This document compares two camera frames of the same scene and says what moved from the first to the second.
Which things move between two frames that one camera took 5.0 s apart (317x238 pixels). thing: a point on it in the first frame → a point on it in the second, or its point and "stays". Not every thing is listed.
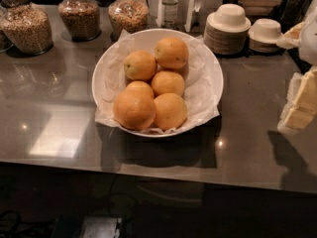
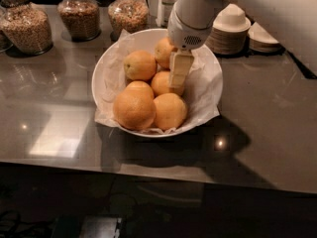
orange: x=171 y=54 stays
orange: x=170 y=111 stays
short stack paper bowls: x=264 y=35 stays
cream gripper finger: x=300 y=107 → x=180 y=63
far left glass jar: x=5 y=41 stays
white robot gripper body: x=309 y=40 → x=184 y=34
